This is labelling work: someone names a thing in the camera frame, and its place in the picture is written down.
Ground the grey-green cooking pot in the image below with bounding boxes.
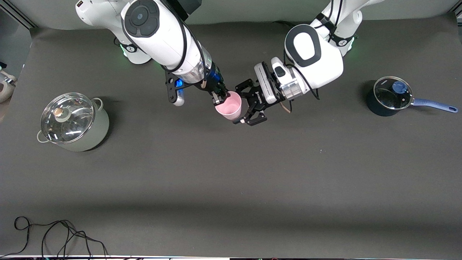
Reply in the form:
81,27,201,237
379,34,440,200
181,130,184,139
36,93,110,152

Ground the dark blue saucepan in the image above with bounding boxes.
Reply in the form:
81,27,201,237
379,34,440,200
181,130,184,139
366,76,458,117

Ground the glass lid with metal knob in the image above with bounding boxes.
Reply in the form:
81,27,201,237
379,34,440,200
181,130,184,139
40,92,95,144

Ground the glass lid with blue knob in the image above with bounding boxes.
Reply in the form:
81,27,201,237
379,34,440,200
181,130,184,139
374,76,414,110

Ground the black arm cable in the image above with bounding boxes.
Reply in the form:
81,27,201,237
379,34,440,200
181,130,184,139
159,0,208,89
283,0,343,112

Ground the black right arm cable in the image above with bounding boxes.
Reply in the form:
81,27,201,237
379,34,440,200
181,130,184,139
159,0,208,89

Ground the thin black cable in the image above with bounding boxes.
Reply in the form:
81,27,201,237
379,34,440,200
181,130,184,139
0,216,73,257
42,220,109,259

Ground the dark metal frame rail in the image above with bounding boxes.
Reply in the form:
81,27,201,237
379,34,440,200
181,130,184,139
0,0,36,29

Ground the pink plastic cup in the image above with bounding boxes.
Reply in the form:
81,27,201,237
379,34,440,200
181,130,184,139
215,91,243,121

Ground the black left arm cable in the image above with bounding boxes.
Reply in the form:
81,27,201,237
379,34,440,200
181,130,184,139
283,0,343,112

